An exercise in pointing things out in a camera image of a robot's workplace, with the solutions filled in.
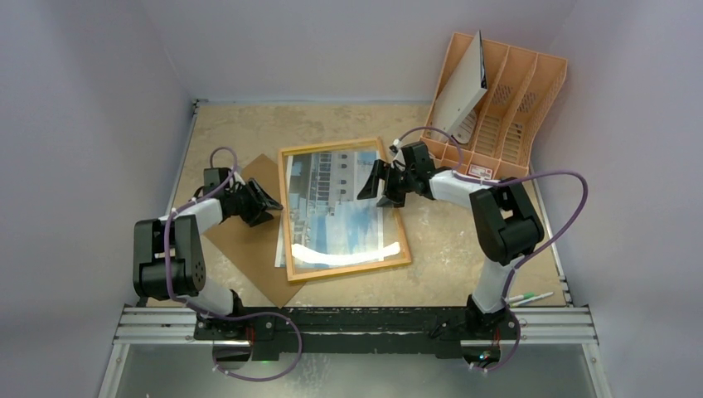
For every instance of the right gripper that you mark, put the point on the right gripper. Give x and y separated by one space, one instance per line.
392 183

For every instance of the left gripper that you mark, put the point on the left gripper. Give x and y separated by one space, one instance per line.
255 215

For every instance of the clear acrylic sheet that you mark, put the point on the clear acrylic sheet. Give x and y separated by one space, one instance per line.
340 219

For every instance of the yellow wooden picture frame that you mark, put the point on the yellow wooden picture frame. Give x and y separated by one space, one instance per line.
325 231

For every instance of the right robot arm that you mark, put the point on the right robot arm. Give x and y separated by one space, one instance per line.
507 226

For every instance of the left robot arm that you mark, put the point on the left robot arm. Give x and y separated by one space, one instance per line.
168 259

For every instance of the brown backing board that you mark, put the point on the brown backing board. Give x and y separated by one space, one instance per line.
253 250

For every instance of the red white small box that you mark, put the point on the red white small box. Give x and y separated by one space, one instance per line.
479 171

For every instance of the green capped marker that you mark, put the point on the green capped marker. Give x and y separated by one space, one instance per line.
520 298

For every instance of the peach desk organizer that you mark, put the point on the peach desk organizer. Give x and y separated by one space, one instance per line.
522 86

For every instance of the white pen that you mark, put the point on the white pen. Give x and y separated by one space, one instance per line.
537 297

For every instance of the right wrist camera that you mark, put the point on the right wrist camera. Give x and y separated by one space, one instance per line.
398 160

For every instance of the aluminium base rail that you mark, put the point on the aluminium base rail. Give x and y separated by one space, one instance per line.
443 332

